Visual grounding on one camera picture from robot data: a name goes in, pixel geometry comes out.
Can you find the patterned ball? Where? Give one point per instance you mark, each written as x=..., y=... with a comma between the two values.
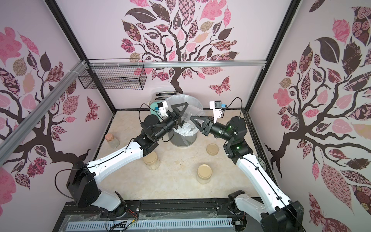
x=262, y=163

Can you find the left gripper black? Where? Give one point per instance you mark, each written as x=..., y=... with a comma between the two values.
x=180, y=112

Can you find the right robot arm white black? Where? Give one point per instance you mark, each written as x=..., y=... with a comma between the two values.
x=275, y=212

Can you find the white trash bag liner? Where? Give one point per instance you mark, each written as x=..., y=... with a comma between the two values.
x=187, y=128

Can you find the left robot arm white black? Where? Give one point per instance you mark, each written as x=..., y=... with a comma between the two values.
x=84, y=178

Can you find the glass jar tan lid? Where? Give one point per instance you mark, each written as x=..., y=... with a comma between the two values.
x=192, y=111
x=204, y=174
x=151, y=161

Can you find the aluminium rail back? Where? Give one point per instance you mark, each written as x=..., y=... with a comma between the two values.
x=178, y=64

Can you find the aluminium rail left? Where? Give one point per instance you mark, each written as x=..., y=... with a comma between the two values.
x=25, y=127

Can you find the mint green toaster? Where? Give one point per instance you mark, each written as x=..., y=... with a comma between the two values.
x=157, y=98

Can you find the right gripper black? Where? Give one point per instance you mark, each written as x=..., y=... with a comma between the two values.
x=206, y=126

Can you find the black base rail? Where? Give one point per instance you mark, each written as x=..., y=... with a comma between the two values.
x=166, y=209

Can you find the white slotted cable duct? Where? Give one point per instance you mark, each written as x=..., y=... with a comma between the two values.
x=151, y=225

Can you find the black wire basket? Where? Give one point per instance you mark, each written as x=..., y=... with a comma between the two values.
x=115, y=74

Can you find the aluminium rail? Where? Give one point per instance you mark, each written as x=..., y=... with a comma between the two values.
x=25, y=127
x=178, y=64

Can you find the small jar pink lid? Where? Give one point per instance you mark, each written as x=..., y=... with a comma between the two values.
x=112, y=141

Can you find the grey trash bin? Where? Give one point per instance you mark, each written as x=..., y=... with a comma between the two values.
x=181, y=141

